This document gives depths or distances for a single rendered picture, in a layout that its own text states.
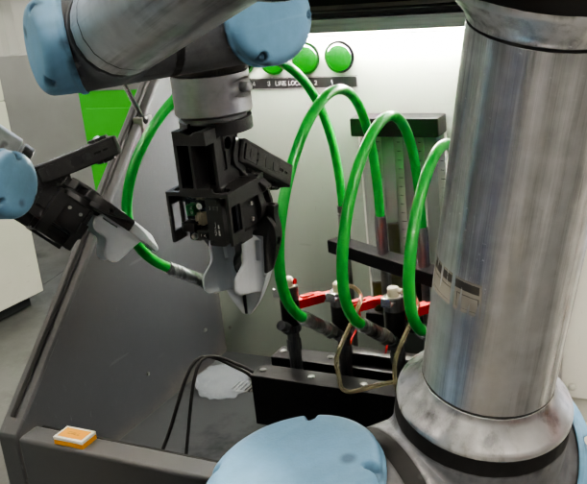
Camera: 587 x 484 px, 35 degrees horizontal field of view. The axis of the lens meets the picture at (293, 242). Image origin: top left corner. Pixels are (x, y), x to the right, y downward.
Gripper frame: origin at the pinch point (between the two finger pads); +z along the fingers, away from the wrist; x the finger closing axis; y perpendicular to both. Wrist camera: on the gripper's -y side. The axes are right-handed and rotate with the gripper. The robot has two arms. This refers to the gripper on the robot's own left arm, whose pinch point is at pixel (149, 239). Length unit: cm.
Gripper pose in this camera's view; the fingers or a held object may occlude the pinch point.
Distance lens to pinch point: 124.4
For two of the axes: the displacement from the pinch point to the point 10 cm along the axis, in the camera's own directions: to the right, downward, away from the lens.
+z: 7.6, 5.4, 3.7
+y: -5.0, 8.4, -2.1
